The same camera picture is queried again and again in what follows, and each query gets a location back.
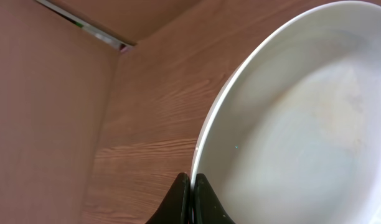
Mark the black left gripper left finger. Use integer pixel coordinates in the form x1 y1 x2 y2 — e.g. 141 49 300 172
146 172 190 224

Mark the white plate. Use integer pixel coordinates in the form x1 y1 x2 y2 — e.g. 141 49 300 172
190 1 381 224

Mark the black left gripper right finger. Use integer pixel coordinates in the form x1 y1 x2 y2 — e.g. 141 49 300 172
193 174 235 224

